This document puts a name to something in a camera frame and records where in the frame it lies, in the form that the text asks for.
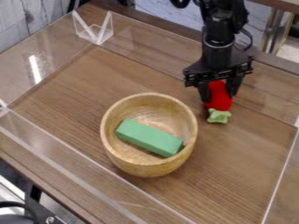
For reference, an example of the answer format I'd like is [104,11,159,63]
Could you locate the clear acrylic corner bracket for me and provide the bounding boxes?
[71,11,113,46]

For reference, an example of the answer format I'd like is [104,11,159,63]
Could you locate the wooden background furniture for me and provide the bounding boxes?
[250,0,299,54]

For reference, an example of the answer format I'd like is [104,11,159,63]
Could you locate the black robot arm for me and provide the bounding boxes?
[182,0,254,102]

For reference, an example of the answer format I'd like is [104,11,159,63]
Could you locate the black table leg frame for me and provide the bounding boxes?
[0,183,68,224]

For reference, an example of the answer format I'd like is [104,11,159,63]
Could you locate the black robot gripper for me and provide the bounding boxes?
[182,55,254,102]

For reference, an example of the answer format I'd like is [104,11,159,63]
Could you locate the wooden bowl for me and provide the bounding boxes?
[100,93,199,178]

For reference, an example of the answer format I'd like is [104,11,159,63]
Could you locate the red plush strawberry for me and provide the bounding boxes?
[204,80,234,123]

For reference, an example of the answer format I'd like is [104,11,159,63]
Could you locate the green rectangular block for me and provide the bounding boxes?
[116,119,183,158]

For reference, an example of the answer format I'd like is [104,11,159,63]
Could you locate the black cable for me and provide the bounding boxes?
[238,27,255,53]

